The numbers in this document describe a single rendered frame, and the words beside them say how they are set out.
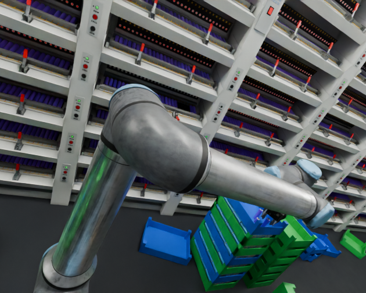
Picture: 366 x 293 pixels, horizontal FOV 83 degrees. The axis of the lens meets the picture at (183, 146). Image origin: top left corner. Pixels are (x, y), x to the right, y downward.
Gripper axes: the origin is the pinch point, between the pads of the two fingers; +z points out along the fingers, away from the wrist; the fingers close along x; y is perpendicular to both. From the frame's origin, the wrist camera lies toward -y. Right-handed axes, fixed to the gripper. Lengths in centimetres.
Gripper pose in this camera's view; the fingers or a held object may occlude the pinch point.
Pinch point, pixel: (268, 218)
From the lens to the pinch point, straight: 113.1
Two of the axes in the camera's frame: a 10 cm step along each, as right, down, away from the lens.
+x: 6.9, 5.5, -4.7
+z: -2.1, 7.8, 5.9
